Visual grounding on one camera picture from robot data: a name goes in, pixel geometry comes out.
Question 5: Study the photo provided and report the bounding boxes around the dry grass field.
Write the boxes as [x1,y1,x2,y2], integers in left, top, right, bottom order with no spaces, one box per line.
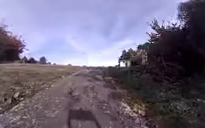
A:
[0,62,82,115]

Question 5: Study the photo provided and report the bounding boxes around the overgrown verge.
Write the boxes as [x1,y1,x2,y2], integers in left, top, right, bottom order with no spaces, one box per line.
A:
[102,64,205,128]

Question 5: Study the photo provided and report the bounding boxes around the reddish trees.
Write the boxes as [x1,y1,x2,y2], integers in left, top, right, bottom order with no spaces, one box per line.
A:
[0,20,28,65]

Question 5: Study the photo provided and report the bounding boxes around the wood of dark trees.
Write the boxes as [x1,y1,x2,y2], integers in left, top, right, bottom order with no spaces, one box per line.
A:
[117,0,205,84]

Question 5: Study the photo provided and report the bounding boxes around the row of small trees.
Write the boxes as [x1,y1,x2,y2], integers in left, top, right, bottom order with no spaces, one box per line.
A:
[21,55,53,65]

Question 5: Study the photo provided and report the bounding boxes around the building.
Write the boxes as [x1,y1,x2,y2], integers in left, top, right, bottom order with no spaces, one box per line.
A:
[120,49,150,68]

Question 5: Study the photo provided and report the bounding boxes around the worn grey asphalt path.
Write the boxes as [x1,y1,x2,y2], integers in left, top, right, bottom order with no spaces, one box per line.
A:
[0,66,155,128]

